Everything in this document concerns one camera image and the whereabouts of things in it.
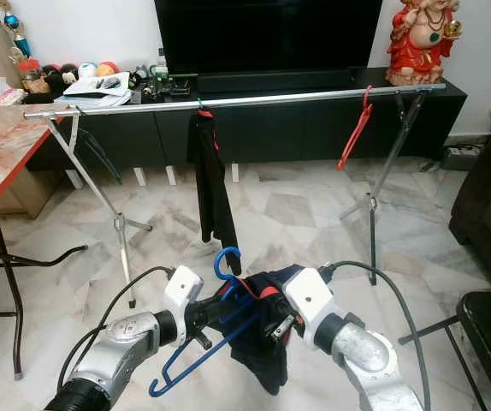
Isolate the gold blue trophy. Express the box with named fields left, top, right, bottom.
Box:
left=0, top=0, right=31, bottom=58

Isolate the steel clothes rack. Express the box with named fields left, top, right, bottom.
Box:
left=23, top=82, right=447, bottom=309

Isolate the pink tissue pack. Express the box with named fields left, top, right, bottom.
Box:
left=0, top=75, right=28, bottom=105

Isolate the black shirt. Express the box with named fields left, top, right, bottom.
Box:
left=187, top=110, right=240, bottom=253

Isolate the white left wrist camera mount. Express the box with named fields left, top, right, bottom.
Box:
left=163, top=265, right=205, bottom=343

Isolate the navy garment with red trim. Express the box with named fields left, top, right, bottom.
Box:
left=228, top=264, right=306, bottom=396

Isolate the red hanger with green hook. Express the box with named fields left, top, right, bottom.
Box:
left=197, top=98, right=221, bottom=151

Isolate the black tv console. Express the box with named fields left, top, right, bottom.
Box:
left=57, top=68, right=467, bottom=168

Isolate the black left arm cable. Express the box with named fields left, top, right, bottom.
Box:
left=79, top=265, right=174, bottom=386

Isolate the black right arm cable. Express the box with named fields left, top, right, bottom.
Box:
left=318, top=261, right=424, bottom=403

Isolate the stack of papers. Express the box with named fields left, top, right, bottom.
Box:
left=56, top=73, right=133, bottom=108

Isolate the red plastic hanger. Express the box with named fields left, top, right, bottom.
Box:
left=336, top=86, right=375, bottom=170

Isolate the black flat screen television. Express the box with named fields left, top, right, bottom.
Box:
left=154, top=0, right=385, bottom=75

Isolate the black soundbar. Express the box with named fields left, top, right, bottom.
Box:
left=197, top=70, right=356, bottom=93

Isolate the thin black hanger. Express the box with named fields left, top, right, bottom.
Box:
left=74, top=104, right=122, bottom=185

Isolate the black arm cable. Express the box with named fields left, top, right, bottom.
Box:
left=79, top=265, right=174, bottom=386
left=318, top=261, right=424, bottom=403

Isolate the red laughing buddha statue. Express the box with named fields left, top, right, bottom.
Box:
left=385, top=0, right=462, bottom=86

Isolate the blue plastic hanger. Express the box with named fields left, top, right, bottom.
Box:
left=149, top=246, right=268, bottom=397

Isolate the marble table with red edge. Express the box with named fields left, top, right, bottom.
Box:
left=0, top=104, right=88, bottom=378

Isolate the dark sofa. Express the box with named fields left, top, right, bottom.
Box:
left=449, top=124, right=491, bottom=292

